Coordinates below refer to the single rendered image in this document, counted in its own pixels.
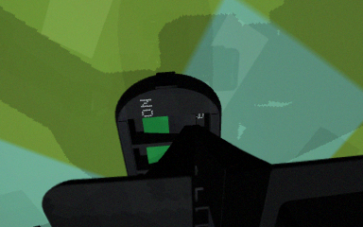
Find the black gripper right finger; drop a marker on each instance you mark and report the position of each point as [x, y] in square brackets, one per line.
[243, 190]

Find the dark grey controller unit with green rocker switches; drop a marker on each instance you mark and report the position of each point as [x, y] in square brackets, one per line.
[151, 113]

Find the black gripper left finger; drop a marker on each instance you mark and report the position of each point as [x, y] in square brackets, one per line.
[165, 196]

